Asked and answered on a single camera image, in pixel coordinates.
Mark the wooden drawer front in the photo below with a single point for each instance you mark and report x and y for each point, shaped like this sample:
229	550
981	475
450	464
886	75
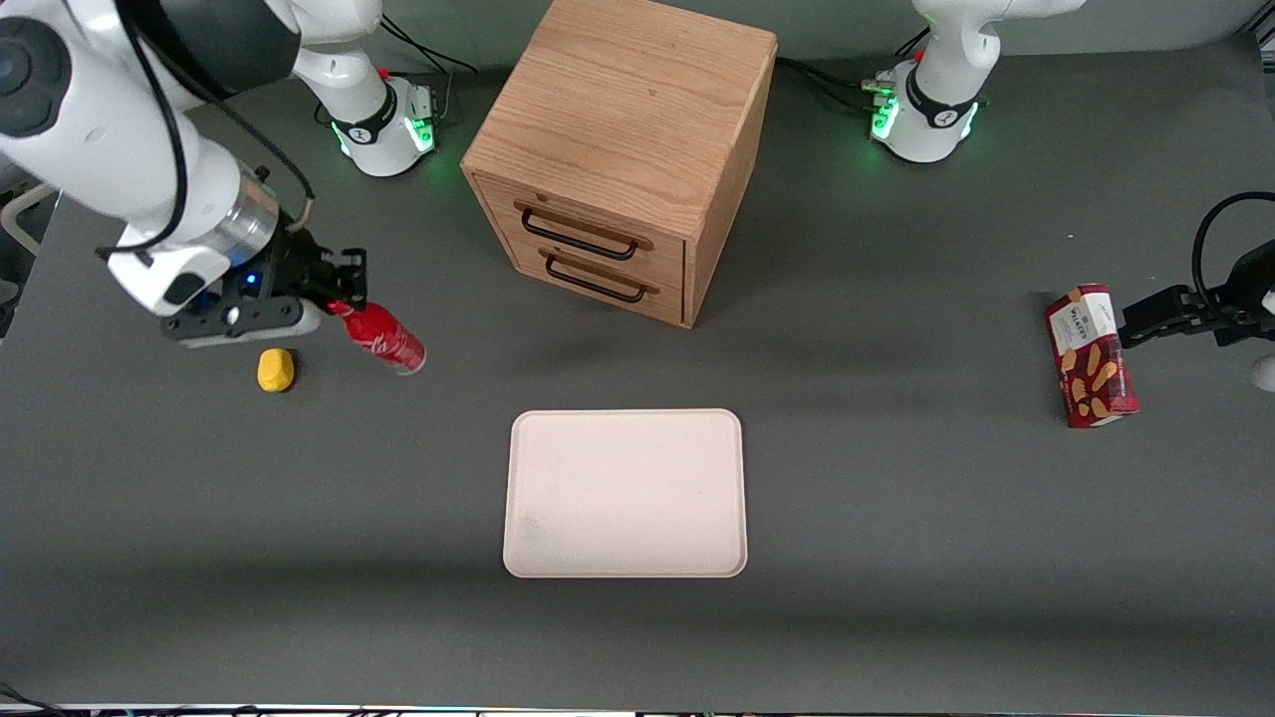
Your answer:
662	299
662	254

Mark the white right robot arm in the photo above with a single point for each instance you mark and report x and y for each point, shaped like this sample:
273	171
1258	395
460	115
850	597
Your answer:
90	149

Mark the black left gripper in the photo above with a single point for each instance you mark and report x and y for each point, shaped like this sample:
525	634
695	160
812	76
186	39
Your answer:
1249	283

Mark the red coke bottle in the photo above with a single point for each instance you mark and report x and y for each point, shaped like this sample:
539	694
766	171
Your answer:
383	339

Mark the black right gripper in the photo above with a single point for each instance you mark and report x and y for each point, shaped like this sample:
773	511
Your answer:
297	261

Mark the red cookie box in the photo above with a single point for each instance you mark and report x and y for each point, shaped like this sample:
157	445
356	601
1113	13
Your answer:
1091	363

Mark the yellow toy lemon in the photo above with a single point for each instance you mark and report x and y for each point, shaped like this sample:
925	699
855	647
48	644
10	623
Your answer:
276	370

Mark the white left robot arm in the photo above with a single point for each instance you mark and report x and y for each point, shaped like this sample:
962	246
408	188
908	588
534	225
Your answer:
936	110

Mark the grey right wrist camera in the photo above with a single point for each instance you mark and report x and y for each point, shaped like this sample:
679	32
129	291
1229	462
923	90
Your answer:
269	324

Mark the white rectangular tray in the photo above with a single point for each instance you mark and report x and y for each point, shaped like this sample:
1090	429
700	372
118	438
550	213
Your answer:
626	493

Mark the grey chair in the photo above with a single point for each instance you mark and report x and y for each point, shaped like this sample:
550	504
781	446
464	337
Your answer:
8	214

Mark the wooden drawer cabinet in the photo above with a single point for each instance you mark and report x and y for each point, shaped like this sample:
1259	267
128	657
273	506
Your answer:
628	110

